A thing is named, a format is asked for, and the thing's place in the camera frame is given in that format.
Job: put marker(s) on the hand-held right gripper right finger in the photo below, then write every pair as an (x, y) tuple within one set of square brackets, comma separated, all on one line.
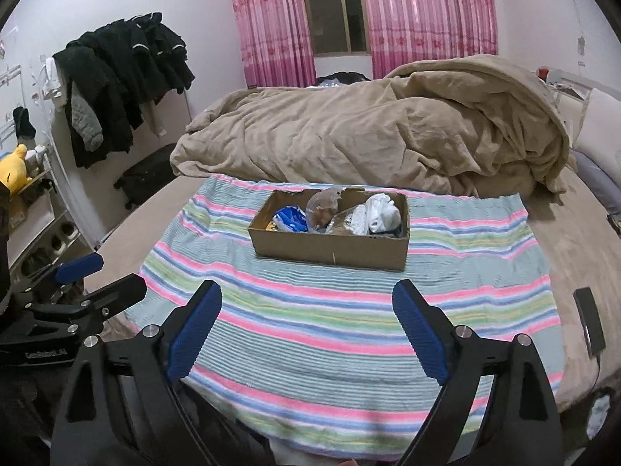
[(419, 335)]

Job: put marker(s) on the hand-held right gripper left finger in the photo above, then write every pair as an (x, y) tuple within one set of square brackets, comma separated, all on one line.
[(194, 335)]

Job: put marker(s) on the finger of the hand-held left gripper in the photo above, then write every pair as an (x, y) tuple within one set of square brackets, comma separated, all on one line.
[(80, 267), (116, 293)]

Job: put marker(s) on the white socks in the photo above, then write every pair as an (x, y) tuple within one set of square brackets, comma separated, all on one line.
[(383, 213)]

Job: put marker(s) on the clear bag of white pieces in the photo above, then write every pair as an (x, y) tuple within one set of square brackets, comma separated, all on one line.
[(349, 221)]

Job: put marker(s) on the blue plastic packet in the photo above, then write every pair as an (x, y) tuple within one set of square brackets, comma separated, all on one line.
[(291, 218)]

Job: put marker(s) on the clear bag of brown snacks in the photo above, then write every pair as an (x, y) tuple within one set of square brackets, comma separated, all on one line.
[(322, 208)]

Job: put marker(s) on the white metal shelf rack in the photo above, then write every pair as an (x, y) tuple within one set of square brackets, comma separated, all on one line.
[(48, 233)]

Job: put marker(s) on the small cardboard box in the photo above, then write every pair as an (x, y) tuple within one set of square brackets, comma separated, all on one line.
[(18, 211)]

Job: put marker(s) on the striped pastel towel blanket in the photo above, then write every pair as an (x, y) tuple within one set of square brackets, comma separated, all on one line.
[(315, 310)]

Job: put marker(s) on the black suitcase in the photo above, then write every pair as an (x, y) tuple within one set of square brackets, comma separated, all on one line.
[(145, 177)]

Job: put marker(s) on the pale plush toy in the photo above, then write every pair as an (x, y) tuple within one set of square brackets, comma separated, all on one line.
[(38, 160)]

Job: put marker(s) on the yellow plush toy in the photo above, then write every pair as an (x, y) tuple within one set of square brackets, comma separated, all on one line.
[(14, 170)]

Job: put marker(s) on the grey knit garment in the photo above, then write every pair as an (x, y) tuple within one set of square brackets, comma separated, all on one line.
[(87, 124)]

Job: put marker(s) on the small black hanging cloth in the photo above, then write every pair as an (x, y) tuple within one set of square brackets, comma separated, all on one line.
[(24, 124)]

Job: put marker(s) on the pale hanging garment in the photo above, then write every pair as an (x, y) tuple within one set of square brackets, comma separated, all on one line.
[(156, 116)]

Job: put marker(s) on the black smartphone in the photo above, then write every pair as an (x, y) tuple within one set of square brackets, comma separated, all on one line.
[(589, 320)]

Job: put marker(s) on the white crumpled cloth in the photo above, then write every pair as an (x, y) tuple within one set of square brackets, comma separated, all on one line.
[(597, 412)]

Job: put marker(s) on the hanging black jackets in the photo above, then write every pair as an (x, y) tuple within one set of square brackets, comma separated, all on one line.
[(121, 68)]

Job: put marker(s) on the beige duvet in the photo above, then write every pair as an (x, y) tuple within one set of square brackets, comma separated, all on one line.
[(364, 131)]

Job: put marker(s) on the grey pillow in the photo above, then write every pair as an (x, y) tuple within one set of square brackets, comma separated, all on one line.
[(599, 179)]

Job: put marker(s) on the dark clothes pile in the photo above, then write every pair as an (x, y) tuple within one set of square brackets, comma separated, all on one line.
[(344, 77)]

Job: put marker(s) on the white embroidered pillow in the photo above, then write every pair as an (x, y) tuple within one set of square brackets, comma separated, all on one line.
[(601, 131)]

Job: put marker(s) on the small red object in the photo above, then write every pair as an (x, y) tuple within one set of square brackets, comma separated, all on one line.
[(543, 74)]

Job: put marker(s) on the narrow pink floral curtain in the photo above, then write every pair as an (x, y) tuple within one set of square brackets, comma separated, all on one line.
[(271, 24)]

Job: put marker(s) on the wide pink floral curtain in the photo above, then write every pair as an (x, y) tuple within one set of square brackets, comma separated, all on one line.
[(427, 14)]

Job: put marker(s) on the window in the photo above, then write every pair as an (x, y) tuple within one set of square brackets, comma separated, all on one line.
[(334, 9)]

